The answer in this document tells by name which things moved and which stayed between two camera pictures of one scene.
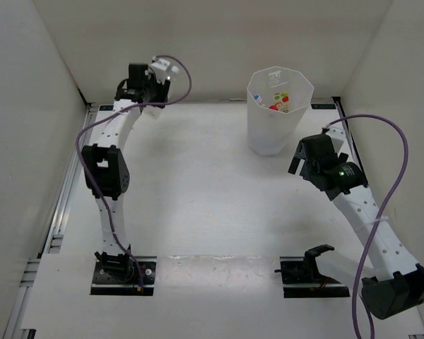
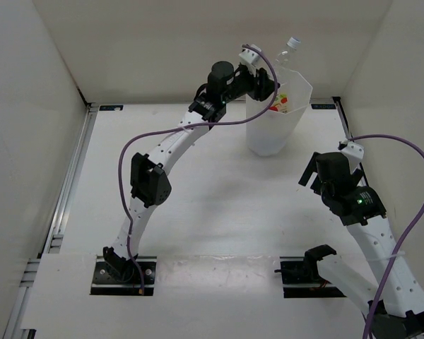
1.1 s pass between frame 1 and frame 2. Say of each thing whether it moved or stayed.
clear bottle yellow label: stayed
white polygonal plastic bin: stayed
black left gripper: moved
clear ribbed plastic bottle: moved
